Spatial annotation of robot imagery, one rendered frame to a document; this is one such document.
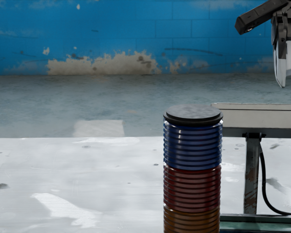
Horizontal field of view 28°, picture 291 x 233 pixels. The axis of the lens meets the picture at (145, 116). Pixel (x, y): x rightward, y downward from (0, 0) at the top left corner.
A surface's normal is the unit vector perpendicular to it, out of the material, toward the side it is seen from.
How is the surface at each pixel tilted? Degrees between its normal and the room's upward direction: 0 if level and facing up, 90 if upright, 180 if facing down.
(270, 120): 56
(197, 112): 0
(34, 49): 90
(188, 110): 0
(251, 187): 90
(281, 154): 0
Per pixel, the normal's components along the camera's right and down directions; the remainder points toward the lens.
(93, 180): 0.00, -0.96
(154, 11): 0.01, 0.29
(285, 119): -0.08, -0.29
